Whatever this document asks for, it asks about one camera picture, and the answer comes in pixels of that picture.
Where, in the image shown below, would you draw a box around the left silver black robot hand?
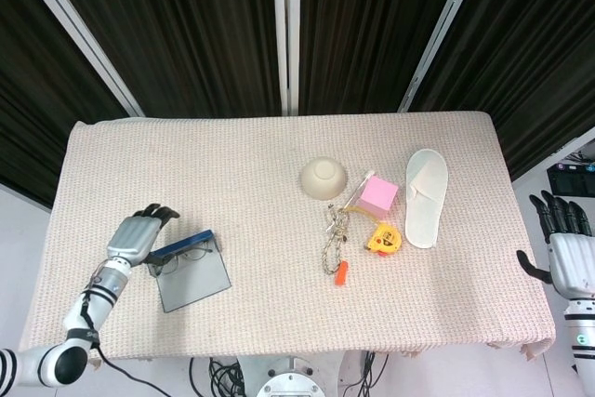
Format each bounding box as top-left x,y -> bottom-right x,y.
106,204 -> 181,269

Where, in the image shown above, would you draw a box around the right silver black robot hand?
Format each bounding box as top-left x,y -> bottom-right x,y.
516,190 -> 595,300

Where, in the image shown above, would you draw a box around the thin wire-frame eyeglasses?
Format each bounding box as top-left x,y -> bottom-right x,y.
156,246 -> 216,278

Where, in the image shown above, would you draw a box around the blue printed glasses box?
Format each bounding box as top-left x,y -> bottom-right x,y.
146,229 -> 232,313

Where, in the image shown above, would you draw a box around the grey robot base column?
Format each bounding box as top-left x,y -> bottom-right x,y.
234,352 -> 348,397

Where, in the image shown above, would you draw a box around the black electronic device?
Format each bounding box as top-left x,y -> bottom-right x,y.
546,160 -> 595,196

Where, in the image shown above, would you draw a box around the pink woven tablecloth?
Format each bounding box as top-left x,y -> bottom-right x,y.
16,111 -> 558,364

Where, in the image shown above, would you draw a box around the white disposable slipper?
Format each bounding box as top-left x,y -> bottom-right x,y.
403,148 -> 450,249

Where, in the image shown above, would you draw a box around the black pleated curtain panel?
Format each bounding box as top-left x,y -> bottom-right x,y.
36,0 -> 285,119
411,0 -> 595,182
0,0 -> 131,210
298,0 -> 471,115

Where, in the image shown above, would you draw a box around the yellow tape measure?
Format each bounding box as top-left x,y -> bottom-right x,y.
346,205 -> 403,258

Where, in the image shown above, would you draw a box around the beige upturned bowl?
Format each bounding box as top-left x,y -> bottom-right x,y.
298,157 -> 349,202

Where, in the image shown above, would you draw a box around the pink cube block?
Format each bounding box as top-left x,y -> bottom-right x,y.
356,177 -> 400,221

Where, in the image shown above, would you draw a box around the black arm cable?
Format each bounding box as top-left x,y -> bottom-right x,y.
78,294 -> 162,397

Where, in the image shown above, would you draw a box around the black cable bundle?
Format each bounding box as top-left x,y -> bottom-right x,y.
188,352 -> 390,397

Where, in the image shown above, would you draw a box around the thin metal key chain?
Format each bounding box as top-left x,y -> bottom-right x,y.
324,202 -> 339,236

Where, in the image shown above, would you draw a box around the braided beige rope lanyard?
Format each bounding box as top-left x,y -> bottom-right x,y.
320,205 -> 354,276

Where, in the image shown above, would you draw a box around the white frame post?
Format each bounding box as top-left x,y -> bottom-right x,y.
271,0 -> 302,115
398,0 -> 489,113
16,0 -> 145,118

